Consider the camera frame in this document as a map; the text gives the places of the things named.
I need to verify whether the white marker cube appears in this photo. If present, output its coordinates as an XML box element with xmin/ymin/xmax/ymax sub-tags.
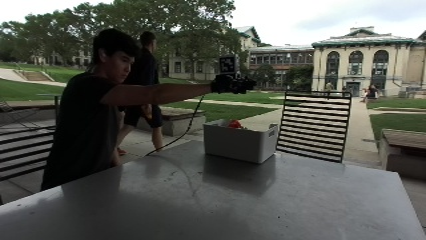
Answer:
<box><xmin>219</xmin><ymin>56</ymin><xmax>237</xmax><ymax>75</ymax></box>

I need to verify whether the brick building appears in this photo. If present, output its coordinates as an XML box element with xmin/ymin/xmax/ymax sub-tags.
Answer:
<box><xmin>247</xmin><ymin>44</ymin><xmax>316</xmax><ymax>90</ymax></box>

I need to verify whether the white plastic bin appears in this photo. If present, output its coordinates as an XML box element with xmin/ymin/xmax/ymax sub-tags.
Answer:
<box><xmin>203</xmin><ymin>119</ymin><xmax>280</xmax><ymax>165</ymax></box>

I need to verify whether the concrete bench with wooden top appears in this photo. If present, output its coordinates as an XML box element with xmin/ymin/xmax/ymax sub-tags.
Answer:
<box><xmin>136</xmin><ymin>105</ymin><xmax>208</xmax><ymax>137</ymax></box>
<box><xmin>378</xmin><ymin>128</ymin><xmax>426</xmax><ymax>181</ymax></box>

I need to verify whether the black slatted metal chair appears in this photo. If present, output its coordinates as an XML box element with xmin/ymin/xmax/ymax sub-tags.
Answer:
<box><xmin>276</xmin><ymin>90</ymin><xmax>353</xmax><ymax>164</ymax></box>
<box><xmin>0</xmin><ymin>94</ymin><xmax>62</xmax><ymax>183</ymax></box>

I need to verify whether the large green tree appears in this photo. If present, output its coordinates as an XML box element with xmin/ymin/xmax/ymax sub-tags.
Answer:
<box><xmin>0</xmin><ymin>0</ymin><xmax>251</xmax><ymax>81</ymax></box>

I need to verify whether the cream arched-window building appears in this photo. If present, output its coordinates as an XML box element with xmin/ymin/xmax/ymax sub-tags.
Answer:
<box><xmin>310</xmin><ymin>26</ymin><xmax>426</xmax><ymax>98</ymax></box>

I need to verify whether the the person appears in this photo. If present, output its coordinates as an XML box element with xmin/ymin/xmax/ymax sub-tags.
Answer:
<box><xmin>40</xmin><ymin>28</ymin><xmax>257</xmax><ymax>192</ymax></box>

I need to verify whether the stone stairway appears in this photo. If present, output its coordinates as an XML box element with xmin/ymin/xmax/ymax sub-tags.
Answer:
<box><xmin>15</xmin><ymin>69</ymin><xmax>56</xmax><ymax>83</ymax></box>

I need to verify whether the black cable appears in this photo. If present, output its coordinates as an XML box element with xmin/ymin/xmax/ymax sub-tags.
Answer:
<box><xmin>144</xmin><ymin>94</ymin><xmax>207</xmax><ymax>157</ymax></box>

